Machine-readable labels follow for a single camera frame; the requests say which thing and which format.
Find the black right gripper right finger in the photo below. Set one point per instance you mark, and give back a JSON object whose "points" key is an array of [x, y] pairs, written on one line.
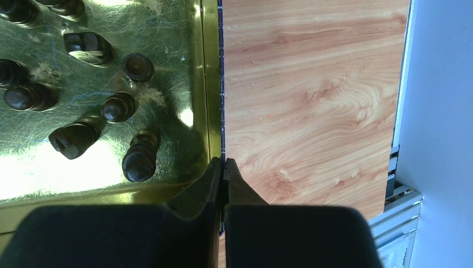
{"points": [[258, 234]]}

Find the dark rook piece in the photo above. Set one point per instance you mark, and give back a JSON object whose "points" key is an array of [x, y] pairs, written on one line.
{"points": [[138, 68]]}

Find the dark knight piece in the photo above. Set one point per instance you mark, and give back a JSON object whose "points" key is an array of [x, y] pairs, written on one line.
{"points": [[88, 47]]}

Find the dark pawn piece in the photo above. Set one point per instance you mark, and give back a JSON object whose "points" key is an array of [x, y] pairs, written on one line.
{"points": [[139, 162], [119, 107]]}

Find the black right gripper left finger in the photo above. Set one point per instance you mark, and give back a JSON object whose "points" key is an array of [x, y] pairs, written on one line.
{"points": [[182, 232]]}

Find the gold metal tin tray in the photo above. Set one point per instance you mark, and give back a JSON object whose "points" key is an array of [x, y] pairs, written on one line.
{"points": [[137, 116]]}

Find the dark chess piece in tray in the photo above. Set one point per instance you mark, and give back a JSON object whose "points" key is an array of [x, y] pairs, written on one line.
{"points": [[22, 13], [70, 9]]}

